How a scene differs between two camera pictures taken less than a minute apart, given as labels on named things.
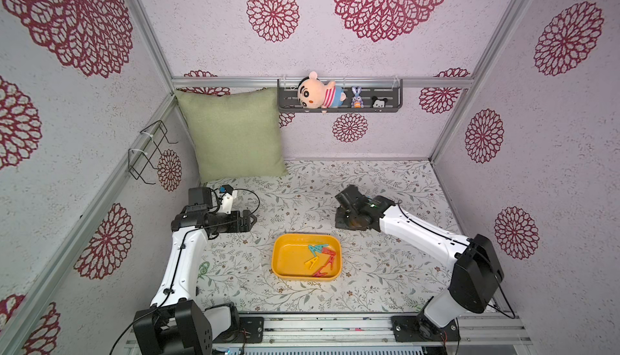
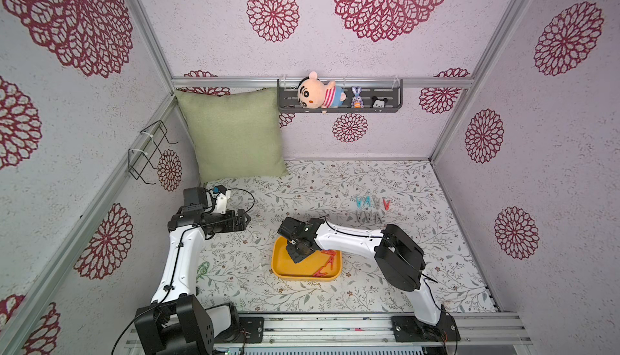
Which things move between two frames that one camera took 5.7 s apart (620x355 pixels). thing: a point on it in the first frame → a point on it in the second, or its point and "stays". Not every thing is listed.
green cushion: [235, 135] stays
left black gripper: [235, 225] stays
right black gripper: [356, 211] → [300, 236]
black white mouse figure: [379, 102] stays
